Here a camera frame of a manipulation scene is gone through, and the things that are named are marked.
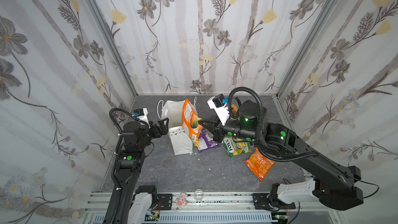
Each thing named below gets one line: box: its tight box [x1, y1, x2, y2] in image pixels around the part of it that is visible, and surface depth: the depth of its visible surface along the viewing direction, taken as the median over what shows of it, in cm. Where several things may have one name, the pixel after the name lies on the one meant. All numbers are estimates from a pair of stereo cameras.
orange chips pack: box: [243, 147, 276, 182], surface depth 85 cm
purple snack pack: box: [197, 128, 221, 152], surface depth 93 cm
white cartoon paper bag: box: [157, 96, 198, 156], surface depth 83 cm
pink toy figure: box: [175, 191, 189, 208], surface depth 74 cm
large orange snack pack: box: [181, 99, 204, 148], surface depth 58 cm
